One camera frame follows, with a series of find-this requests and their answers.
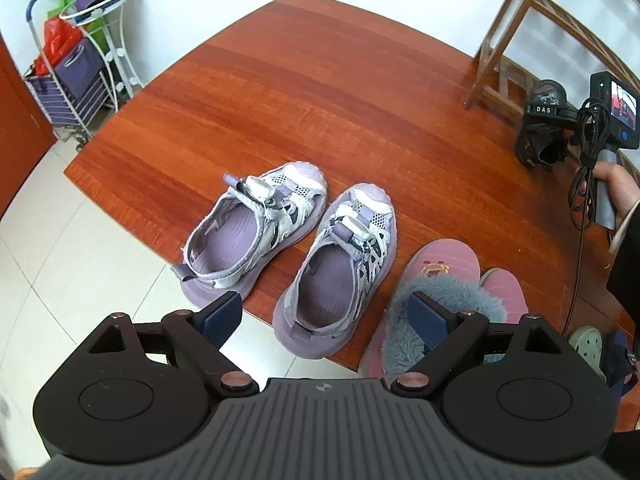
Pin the purple tote bag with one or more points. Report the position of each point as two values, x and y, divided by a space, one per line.
80 67

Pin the white metal stand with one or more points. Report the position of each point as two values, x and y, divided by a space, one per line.
120 55

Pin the wooden shoe rack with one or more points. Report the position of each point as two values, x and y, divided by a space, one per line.
500 35

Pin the green bag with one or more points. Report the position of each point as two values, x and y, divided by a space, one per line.
97 30

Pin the red plastic bag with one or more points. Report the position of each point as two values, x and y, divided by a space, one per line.
57 42

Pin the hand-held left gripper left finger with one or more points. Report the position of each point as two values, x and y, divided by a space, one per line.
222 317

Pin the mint green clog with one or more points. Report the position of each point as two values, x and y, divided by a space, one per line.
587 347

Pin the person's right forearm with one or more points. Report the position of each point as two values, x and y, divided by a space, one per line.
627 270

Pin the metal shopping trolley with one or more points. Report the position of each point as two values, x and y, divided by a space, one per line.
80 110

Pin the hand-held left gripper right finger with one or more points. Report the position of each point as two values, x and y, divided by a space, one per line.
430 322

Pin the blue sandal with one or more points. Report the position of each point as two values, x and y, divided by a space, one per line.
620 360

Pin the pink furry slipper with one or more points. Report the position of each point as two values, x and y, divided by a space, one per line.
440 262
505 290

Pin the orange wooden door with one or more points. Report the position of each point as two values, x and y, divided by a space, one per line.
20 130

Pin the person's right hand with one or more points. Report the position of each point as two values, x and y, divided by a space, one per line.
622 185

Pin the purple mesh sandal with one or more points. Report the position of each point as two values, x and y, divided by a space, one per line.
235 240
325 300

